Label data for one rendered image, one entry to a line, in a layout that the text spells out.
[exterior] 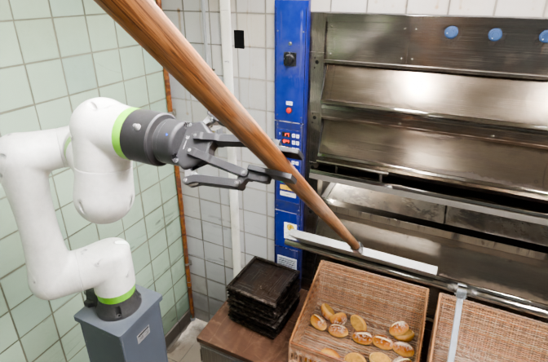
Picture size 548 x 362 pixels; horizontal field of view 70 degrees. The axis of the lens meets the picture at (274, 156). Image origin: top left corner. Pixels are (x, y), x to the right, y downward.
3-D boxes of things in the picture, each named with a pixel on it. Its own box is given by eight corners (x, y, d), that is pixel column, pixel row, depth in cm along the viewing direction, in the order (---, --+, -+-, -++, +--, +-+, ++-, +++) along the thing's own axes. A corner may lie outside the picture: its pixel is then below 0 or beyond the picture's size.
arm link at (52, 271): (33, 288, 125) (-16, 130, 103) (89, 271, 132) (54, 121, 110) (33, 315, 115) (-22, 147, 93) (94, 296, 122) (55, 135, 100)
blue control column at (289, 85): (351, 212, 417) (371, -7, 332) (366, 215, 411) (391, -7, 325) (274, 353, 257) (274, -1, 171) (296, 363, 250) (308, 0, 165)
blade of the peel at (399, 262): (436, 275, 135) (437, 267, 136) (289, 235, 156) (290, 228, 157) (431, 280, 167) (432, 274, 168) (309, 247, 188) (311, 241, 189)
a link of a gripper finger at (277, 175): (248, 164, 58) (246, 169, 58) (292, 174, 55) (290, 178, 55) (255, 169, 61) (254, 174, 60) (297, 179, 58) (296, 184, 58)
